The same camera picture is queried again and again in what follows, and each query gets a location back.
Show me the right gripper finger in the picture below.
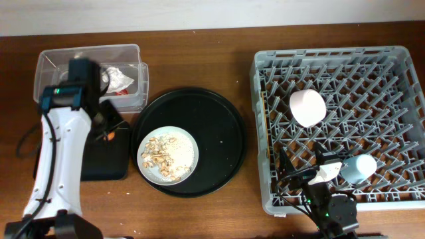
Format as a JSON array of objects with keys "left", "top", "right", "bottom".
[
  {"left": 279, "top": 148, "right": 294, "bottom": 175},
  {"left": 313, "top": 142, "right": 332, "bottom": 163}
]

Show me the red snack wrapper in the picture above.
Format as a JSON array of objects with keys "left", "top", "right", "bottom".
[{"left": 115, "top": 90, "right": 128, "bottom": 96}]

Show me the orange carrot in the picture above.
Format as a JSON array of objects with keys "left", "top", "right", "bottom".
[{"left": 104, "top": 132, "right": 116, "bottom": 141}]

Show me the white napkin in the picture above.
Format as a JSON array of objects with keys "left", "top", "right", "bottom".
[{"left": 102, "top": 66, "right": 134, "bottom": 93}]

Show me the blue plastic cup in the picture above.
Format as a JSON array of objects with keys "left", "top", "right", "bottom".
[{"left": 340, "top": 154, "right": 377, "bottom": 185}]

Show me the grey plate with food scraps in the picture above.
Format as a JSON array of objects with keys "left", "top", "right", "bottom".
[{"left": 136, "top": 126, "right": 199, "bottom": 186}]

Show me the wooden chopstick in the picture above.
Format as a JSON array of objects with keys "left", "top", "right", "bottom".
[{"left": 261, "top": 92, "right": 270, "bottom": 160}]

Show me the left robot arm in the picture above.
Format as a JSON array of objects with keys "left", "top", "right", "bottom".
[{"left": 4, "top": 58, "right": 124, "bottom": 238}]

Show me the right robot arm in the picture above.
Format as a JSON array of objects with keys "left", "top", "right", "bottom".
[{"left": 276, "top": 143, "right": 359, "bottom": 238}]

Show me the grey dishwasher rack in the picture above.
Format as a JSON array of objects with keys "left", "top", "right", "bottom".
[{"left": 250, "top": 46, "right": 424, "bottom": 217}]

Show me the clear plastic bin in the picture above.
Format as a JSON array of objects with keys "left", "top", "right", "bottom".
[{"left": 33, "top": 44, "right": 149, "bottom": 114}]

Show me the black rectangular tray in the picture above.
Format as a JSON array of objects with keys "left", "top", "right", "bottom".
[{"left": 81, "top": 121, "right": 131, "bottom": 181}]

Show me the black round tray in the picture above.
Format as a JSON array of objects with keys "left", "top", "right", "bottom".
[{"left": 130, "top": 88, "right": 247, "bottom": 198}]

